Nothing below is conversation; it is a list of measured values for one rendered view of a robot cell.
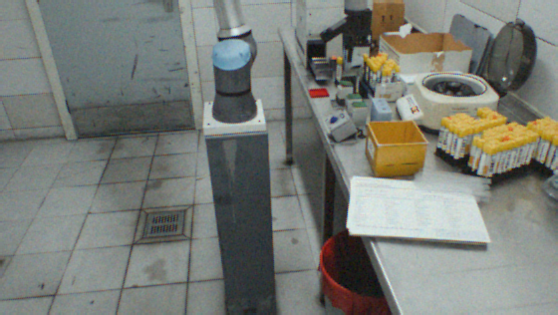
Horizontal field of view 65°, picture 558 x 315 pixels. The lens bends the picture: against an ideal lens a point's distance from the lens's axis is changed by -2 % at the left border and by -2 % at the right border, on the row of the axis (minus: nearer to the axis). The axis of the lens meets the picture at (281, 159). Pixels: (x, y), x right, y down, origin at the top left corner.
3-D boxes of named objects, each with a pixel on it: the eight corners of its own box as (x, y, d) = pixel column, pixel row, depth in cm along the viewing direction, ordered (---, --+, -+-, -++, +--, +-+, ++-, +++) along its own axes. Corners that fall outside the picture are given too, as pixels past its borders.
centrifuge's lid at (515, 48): (500, 10, 140) (525, 13, 140) (475, 84, 153) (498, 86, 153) (530, 28, 121) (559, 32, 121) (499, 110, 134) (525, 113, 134)
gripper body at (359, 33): (371, 49, 145) (374, 11, 139) (345, 50, 144) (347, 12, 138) (365, 42, 151) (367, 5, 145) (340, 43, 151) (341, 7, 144)
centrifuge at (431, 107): (392, 104, 159) (396, 70, 153) (475, 103, 158) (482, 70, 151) (406, 136, 138) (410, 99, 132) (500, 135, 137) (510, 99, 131)
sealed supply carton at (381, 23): (348, 24, 251) (349, -10, 242) (389, 23, 251) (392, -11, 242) (356, 40, 225) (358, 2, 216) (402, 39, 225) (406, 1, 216)
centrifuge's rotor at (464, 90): (421, 94, 152) (424, 74, 148) (466, 94, 151) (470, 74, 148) (432, 114, 139) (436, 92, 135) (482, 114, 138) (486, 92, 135)
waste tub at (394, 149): (364, 153, 130) (366, 122, 125) (409, 151, 131) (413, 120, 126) (374, 178, 119) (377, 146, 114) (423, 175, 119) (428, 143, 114)
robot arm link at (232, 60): (210, 92, 139) (206, 50, 132) (219, 77, 151) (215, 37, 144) (249, 93, 138) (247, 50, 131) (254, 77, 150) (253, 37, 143)
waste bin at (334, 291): (309, 307, 192) (310, 227, 169) (392, 297, 195) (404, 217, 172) (327, 389, 160) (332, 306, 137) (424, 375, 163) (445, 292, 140)
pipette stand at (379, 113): (364, 127, 144) (367, 98, 139) (386, 126, 144) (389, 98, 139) (371, 142, 135) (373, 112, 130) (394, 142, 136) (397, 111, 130)
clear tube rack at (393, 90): (359, 82, 177) (360, 64, 173) (383, 80, 178) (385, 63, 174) (374, 103, 160) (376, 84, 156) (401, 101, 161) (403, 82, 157)
